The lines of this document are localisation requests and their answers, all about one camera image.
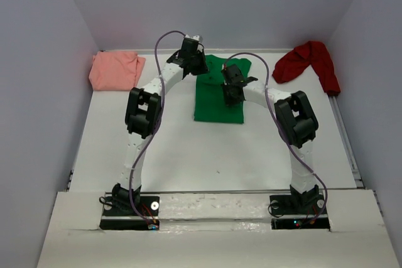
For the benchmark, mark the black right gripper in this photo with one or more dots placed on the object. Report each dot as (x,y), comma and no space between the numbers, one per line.
(228,101)

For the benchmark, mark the green t-shirt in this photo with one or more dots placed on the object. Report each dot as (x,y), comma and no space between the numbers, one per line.
(210,105)

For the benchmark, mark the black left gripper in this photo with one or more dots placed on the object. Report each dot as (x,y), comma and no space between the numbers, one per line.
(203,69)

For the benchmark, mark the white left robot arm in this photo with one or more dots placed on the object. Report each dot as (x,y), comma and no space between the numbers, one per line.
(143,117)

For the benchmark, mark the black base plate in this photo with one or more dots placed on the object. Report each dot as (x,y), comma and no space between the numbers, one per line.
(116,216)
(287,216)

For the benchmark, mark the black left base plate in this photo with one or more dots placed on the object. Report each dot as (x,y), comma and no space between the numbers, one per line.
(116,216)

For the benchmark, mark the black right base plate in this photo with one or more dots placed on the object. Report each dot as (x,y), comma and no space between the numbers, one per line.
(287,216)

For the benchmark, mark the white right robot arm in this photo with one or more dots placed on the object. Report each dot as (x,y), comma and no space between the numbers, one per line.
(297,125)

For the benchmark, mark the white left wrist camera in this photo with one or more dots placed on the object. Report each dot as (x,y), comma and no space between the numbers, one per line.
(198,39)

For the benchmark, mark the folded pink t-shirt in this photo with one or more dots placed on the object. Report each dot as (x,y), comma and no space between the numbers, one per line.
(116,70)

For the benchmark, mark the red t-shirt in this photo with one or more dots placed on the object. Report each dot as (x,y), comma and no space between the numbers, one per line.
(310,54)

